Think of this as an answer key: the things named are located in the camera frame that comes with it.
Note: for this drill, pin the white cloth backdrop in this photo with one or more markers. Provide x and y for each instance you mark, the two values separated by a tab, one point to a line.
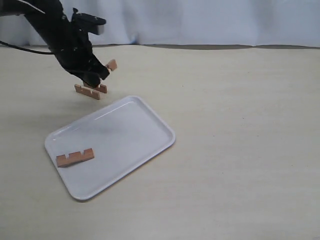
204	22

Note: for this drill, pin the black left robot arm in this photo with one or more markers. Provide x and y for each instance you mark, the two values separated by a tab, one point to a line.
41	14

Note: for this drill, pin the white plastic tray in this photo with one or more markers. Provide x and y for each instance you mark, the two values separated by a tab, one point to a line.
123	136

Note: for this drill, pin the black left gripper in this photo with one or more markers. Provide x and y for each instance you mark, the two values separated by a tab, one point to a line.
73	50

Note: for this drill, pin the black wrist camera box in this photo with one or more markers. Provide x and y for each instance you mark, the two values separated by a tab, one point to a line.
88	23

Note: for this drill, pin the notched wooden piece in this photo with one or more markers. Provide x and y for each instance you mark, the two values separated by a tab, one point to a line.
87	92
112	65
64	161
101	88

